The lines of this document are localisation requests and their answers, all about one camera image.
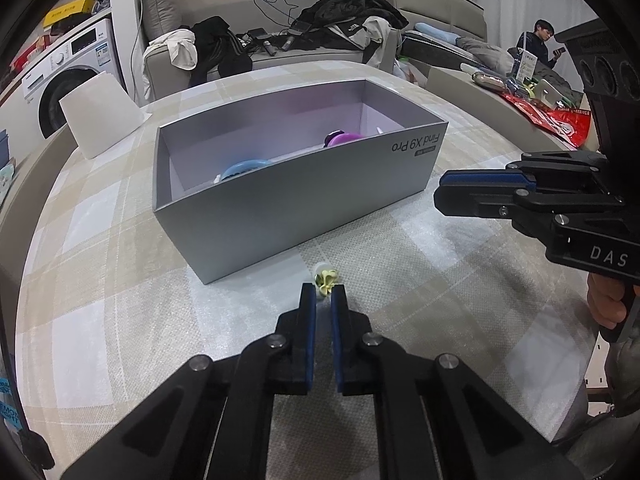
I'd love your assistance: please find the grey sofa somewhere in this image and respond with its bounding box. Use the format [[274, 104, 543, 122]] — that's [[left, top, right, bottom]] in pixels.
[[142, 35, 401, 101]]

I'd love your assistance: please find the black striped garment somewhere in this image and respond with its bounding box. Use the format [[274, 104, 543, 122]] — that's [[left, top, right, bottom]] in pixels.
[[189, 16, 253, 88]]

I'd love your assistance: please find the grey cardboard box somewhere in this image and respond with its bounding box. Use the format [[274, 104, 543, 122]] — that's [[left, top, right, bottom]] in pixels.
[[151, 78, 447, 286]]

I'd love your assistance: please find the beige side table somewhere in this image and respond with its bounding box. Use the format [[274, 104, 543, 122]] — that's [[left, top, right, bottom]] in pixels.
[[427, 66, 601, 153]]

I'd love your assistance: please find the person's right forearm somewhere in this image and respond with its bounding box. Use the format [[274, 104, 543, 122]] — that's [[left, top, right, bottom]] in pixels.
[[552, 330, 640, 466]]

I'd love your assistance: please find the purple bangle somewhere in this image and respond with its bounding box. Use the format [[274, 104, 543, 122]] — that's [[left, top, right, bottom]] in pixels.
[[322, 130, 368, 148]]

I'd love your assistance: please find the pile of dark jackets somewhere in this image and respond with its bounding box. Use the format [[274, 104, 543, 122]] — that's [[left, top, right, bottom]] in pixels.
[[295, 0, 411, 73]]

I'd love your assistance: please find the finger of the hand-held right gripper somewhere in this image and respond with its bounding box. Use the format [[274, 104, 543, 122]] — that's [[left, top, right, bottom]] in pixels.
[[442, 152, 608, 192], [434, 180, 626, 233]]

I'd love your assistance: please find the white washing machine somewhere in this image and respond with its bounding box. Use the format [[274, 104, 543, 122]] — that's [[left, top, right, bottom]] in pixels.
[[21, 17, 131, 141]]

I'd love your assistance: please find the wet wipes pack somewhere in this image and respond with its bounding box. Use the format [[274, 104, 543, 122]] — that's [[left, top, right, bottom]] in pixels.
[[0, 157, 17, 203]]

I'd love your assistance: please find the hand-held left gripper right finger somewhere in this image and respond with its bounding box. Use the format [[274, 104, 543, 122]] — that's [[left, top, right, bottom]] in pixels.
[[330, 284, 586, 480]]

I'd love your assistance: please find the yellow cardboard box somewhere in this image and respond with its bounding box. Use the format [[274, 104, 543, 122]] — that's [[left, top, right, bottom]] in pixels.
[[42, 0, 97, 28]]

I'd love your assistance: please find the person's right hand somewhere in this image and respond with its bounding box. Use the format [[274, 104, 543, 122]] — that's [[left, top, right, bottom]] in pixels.
[[586, 272, 631, 326]]

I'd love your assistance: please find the white green carton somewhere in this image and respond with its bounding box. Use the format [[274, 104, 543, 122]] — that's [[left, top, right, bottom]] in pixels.
[[512, 50, 538, 81]]

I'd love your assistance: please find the light blue bangle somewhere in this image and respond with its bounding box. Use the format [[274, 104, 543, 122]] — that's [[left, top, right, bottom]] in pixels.
[[216, 158, 275, 183]]

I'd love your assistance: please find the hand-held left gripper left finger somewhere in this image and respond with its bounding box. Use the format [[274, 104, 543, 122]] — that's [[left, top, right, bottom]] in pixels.
[[60, 282, 317, 480]]

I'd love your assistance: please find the light blue bed pillow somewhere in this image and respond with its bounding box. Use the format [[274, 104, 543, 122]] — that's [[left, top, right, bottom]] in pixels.
[[415, 22, 461, 43]]

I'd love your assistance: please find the grey pillow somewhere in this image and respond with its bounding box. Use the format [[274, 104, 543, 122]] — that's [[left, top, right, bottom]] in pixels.
[[141, 0, 183, 43]]

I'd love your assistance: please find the white garment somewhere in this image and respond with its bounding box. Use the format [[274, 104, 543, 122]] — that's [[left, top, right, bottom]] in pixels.
[[147, 27, 198, 72]]

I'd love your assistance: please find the yellow flower hair clip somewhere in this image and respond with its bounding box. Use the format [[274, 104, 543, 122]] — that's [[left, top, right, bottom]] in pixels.
[[312, 261, 341, 297]]

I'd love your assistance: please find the red plastic bag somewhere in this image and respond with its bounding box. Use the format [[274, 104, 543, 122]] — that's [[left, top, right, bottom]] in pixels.
[[500, 92, 593, 148]]

